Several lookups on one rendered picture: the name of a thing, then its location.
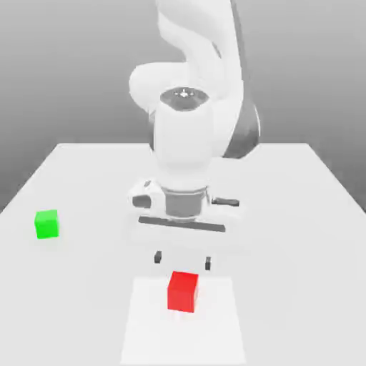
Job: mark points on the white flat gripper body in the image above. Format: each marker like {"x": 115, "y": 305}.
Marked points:
{"x": 183, "y": 237}

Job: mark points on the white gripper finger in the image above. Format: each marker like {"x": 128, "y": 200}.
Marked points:
{"x": 208, "y": 263}
{"x": 157, "y": 256}

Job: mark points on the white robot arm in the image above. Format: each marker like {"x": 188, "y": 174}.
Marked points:
{"x": 183, "y": 134}

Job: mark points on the small red cube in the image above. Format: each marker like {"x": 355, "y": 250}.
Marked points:
{"x": 181, "y": 292}

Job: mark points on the small green cube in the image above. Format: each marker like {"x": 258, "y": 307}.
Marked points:
{"x": 46, "y": 224}

